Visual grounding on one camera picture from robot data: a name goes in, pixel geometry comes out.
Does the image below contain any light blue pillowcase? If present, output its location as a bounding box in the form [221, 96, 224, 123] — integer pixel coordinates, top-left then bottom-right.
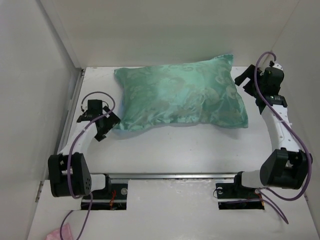
[114, 54, 249, 132]

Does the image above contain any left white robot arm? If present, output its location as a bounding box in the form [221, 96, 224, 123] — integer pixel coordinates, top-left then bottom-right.
[48, 99, 121, 199]

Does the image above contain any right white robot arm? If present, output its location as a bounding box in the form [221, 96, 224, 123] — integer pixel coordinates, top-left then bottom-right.
[231, 64, 308, 197]

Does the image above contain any pink plastic bag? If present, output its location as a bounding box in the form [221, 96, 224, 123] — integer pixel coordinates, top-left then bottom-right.
[45, 223, 74, 240]

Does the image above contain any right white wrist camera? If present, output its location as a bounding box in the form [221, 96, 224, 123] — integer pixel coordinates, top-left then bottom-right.
[269, 61, 283, 71]

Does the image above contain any aluminium front rail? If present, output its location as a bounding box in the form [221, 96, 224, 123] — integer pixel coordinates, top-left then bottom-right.
[90, 172, 237, 180]

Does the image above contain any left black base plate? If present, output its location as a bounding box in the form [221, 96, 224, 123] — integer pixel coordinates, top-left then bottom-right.
[91, 183, 128, 211]

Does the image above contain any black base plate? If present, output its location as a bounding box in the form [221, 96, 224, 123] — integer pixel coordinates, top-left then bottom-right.
[91, 183, 128, 211]
[213, 182, 265, 210]

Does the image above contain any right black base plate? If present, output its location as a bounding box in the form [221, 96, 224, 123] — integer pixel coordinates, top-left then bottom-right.
[213, 182, 265, 210]

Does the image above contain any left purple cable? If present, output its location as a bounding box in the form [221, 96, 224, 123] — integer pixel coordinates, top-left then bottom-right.
[59, 91, 116, 240]

